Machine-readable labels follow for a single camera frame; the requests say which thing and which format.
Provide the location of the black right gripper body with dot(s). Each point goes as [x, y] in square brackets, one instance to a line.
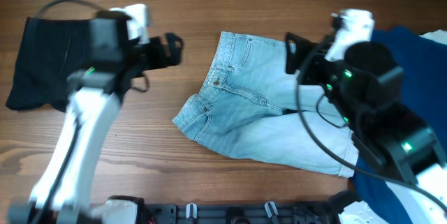
[320, 72]

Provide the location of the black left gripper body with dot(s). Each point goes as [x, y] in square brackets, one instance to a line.
[147, 57]

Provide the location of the dark blue garment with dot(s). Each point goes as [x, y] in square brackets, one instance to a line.
[424, 92]

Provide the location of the light blue denim shorts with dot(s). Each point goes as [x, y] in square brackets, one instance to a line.
[249, 108]

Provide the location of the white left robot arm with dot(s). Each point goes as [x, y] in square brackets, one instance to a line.
[121, 50]

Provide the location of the white garment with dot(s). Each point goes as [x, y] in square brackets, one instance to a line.
[439, 36]

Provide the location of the black folded garment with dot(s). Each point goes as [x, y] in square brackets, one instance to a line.
[49, 52]

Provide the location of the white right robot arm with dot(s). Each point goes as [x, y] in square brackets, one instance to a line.
[363, 81]

